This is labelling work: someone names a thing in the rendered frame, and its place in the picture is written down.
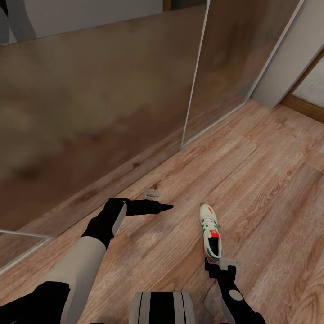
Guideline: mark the gym shoe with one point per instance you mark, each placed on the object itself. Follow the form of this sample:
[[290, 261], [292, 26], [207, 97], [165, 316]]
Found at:
[[212, 247]]

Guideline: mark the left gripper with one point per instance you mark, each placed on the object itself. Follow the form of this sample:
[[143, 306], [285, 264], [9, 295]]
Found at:
[[151, 207]]

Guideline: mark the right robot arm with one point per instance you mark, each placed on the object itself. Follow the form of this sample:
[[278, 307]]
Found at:
[[235, 309]]

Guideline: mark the robot trunk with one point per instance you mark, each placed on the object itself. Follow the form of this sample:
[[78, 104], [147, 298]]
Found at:
[[161, 308]]

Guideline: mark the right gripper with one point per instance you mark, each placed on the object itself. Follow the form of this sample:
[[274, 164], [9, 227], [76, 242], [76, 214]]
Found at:
[[216, 272]]

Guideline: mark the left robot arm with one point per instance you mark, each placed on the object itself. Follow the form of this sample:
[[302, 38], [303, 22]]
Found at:
[[61, 296]]

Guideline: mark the door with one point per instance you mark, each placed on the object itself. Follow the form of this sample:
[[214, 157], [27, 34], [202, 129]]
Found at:
[[307, 95]]

